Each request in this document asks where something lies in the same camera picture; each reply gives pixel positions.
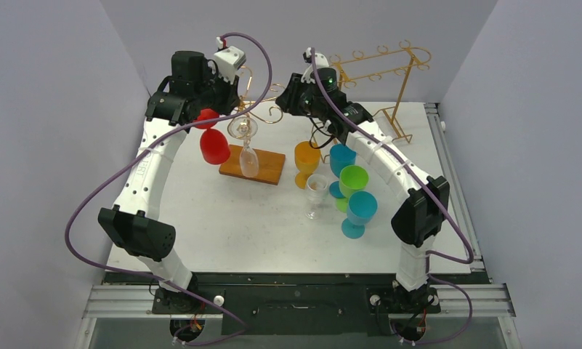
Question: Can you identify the small clear wine glass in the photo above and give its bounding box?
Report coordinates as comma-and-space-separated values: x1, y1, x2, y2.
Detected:
305, 174, 328, 220

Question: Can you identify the gold rectangular wire glass rack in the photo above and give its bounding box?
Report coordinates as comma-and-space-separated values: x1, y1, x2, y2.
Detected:
328, 39, 432, 143

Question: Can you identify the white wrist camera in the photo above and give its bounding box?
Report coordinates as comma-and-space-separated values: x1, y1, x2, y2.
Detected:
213, 36, 246, 84
301, 47, 331, 84

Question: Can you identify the clear champagne flute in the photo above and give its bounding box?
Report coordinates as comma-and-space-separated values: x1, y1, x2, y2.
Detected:
227, 116, 259, 177

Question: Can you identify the orange plastic goblet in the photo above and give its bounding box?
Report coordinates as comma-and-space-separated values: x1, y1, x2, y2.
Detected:
294, 141, 321, 189

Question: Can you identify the gold spiral rack wooden base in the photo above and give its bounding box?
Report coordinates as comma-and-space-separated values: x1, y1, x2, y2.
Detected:
218, 65, 287, 187

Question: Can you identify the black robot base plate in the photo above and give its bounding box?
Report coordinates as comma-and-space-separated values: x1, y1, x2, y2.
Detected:
150, 273, 441, 338

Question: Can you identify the blue plastic goblet front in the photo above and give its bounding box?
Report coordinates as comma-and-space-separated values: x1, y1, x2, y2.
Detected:
341, 191, 379, 239

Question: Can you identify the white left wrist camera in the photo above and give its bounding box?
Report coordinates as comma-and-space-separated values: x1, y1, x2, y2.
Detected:
213, 36, 246, 84

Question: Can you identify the blue plastic goblet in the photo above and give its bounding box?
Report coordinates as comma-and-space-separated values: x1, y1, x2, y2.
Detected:
341, 191, 379, 239
329, 144, 357, 198

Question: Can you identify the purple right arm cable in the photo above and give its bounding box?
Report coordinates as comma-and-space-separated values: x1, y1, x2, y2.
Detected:
309, 47, 475, 347

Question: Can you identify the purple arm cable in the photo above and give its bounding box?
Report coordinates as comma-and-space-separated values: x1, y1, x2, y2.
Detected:
309, 47, 475, 347
64, 32, 274, 348

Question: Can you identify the red plastic goblet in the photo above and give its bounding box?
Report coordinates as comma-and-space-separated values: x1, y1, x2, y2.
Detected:
196, 108, 230, 165

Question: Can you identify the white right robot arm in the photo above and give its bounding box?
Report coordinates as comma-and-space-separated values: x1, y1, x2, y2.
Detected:
275, 68, 450, 312

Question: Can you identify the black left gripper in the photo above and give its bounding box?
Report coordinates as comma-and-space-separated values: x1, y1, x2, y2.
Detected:
194, 67, 241, 117

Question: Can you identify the green plastic goblet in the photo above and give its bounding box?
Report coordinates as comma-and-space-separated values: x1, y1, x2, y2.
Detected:
336, 165, 369, 213

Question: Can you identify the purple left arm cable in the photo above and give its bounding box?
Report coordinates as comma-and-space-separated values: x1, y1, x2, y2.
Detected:
64, 32, 274, 348

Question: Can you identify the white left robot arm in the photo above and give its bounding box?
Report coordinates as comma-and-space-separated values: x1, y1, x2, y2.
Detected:
98, 47, 246, 313

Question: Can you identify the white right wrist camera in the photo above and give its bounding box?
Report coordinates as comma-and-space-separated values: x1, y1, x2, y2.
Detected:
301, 47, 331, 84

